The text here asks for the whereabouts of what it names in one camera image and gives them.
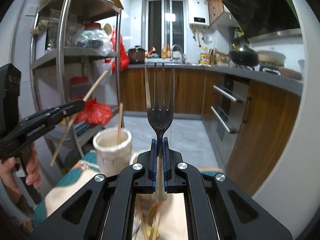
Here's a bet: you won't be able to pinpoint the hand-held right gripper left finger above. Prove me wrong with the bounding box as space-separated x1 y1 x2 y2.
27 138 159 240

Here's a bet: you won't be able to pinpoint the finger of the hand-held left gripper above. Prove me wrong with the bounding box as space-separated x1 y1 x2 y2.
20 109 75 132
37 99 85 116

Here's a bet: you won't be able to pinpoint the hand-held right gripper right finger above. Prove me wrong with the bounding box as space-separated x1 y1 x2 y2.
162 137 293 240

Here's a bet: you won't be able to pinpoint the metal fork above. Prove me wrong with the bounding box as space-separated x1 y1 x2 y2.
144 62 175 202

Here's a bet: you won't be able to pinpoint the white floral ceramic utensil holder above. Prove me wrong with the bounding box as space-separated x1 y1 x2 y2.
93 127 140 178

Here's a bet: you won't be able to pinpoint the person's left forearm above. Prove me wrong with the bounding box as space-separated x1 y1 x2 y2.
0 177 34 230

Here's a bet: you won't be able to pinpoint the person's left hand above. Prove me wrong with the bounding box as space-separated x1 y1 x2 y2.
0 145 42 188

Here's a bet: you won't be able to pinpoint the red lidded plastic container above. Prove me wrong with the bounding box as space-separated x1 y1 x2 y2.
70 76 91 101

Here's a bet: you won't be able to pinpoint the red plastic bag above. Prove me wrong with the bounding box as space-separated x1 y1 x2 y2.
77 98 113 125
105 27 130 74

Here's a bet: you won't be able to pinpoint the metal shelf rack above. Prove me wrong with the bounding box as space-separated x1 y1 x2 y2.
29 0 125 170

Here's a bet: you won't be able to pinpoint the printed teal table mat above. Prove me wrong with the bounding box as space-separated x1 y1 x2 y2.
32 150 225 240

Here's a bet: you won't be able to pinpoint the clear jar with red lid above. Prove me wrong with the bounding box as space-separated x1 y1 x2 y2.
74 22 113 55

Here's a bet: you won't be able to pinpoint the dark pressure cooker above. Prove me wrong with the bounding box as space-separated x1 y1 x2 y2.
128 45 146 64

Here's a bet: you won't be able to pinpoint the built-in steel oven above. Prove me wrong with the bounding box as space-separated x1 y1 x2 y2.
202 74 250 142

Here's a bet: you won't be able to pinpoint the wooden base cabinets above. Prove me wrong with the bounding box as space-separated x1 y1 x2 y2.
120 65 302 196

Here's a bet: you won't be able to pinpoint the cooking oil bottle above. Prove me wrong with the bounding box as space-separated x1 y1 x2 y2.
199 49 210 64

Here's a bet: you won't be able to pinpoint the metal sink faucet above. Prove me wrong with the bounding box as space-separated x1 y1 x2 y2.
171 44 186 63

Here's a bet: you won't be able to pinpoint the grey kitchen countertop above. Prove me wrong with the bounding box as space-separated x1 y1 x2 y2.
127 61 304 97

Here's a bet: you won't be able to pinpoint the kitchen window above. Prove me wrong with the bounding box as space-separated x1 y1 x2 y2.
145 0 187 55

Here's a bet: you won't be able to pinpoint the black wok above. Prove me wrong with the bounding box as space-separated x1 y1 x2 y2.
229 45 258 67

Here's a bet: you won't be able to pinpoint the white cooking pot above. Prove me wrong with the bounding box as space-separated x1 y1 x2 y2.
257 50 286 67

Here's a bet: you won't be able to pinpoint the brown bowl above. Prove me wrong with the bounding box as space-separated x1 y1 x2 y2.
278 66 303 81

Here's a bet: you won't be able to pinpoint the white water heater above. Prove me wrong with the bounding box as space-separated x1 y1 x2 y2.
188 0 210 27

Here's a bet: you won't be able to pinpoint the black range hood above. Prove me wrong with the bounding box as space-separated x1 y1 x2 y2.
222 0 303 42

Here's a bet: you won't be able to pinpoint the wooden wall cabinet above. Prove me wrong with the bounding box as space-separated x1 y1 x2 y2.
206 0 238 27

